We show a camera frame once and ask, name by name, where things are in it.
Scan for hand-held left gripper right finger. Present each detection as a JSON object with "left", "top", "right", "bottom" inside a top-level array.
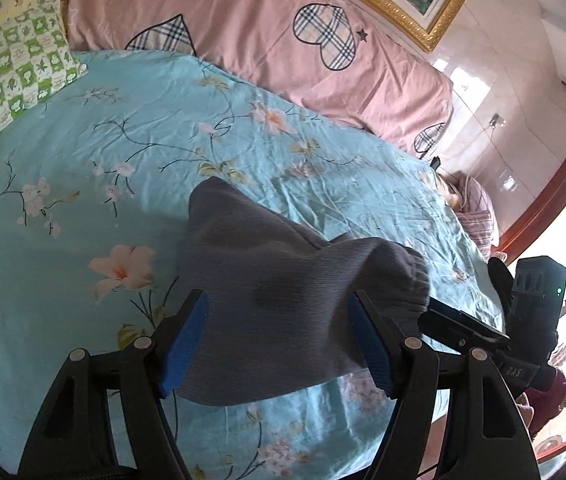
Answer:
[{"left": 348, "top": 290, "right": 541, "bottom": 480}]

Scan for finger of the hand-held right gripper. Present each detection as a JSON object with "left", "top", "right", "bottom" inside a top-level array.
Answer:
[
  {"left": 428, "top": 297, "right": 510, "bottom": 341},
  {"left": 417, "top": 310, "right": 508, "bottom": 358}
]

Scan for pink pillow with plaid hearts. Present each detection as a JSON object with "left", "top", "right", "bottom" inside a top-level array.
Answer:
[{"left": 60, "top": 0, "right": 456, "bottom": 158}]

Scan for light blue floral bed sheet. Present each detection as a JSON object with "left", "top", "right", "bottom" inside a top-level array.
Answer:
[{"left": 0, "top": 50, "right": 506, "bottom": 480}]

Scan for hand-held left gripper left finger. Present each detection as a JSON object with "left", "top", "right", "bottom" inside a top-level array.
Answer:
[{"left": 18, "top": 288, "right": 210, "bottom": 480}]

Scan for pale yellow cloth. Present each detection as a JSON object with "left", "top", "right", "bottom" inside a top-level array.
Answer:
[{"left": 438, "top": 172, "right": 466, "bottom": 211}]

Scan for person's right hand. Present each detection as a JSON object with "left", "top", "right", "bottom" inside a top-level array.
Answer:
[{"left": 514, "top": 391, "right": 537, "bottom": 442}]

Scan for green checkered pillow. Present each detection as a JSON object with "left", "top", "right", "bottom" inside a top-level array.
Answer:
[{"left": 0, "top": 0, "right": 88, "bottom": 178}]

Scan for grey-blue knit pants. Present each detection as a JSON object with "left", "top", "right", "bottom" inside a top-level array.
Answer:
[{"left": 175, "top": 176, "right": 431, "bottom": 407}]

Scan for pink striped cloth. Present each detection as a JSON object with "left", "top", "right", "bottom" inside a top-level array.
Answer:
[{"left": 456, "top": 172, "right": 500, "bottom": 261}]

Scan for wooden door frame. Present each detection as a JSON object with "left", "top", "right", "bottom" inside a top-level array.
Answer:
[{"left": 493, "top": 117, "right": 566, "bottom": 261}]

